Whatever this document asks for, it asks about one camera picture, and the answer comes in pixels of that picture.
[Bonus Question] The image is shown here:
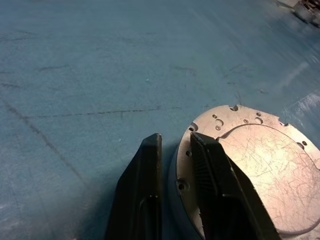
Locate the silver round motor lid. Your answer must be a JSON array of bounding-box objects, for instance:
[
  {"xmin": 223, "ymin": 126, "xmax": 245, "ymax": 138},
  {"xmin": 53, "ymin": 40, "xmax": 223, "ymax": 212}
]
[{"xmin": 174, "ymin": 104, "xmax": 320, "ymax": 237}]

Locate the blue table cover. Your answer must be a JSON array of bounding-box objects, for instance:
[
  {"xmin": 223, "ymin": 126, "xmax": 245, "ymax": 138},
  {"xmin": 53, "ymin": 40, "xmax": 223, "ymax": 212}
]
[{"xmin": 0, "ymin": 0, "xmax": 320, "ymax": 240}]

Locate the silver round motor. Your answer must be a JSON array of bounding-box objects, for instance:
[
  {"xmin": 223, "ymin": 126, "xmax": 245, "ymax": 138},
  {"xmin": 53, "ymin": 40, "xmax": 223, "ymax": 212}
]
[{"xmin": 291, "ymin": 0, "xmax": 320, "ymax": 27}]

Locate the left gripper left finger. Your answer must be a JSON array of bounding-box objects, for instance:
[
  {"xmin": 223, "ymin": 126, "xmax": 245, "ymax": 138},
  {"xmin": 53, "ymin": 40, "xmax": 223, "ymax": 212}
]
[{"xmin": 104, "ymin": 132, "xmax": 164, "ymax": 240}]

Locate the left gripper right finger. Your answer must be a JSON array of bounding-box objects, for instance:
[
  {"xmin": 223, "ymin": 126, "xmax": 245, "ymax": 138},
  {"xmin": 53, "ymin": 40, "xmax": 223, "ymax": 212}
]
[{"xmin": 189, "ymin": 131, "xmax": 281, "ymax": 240}]

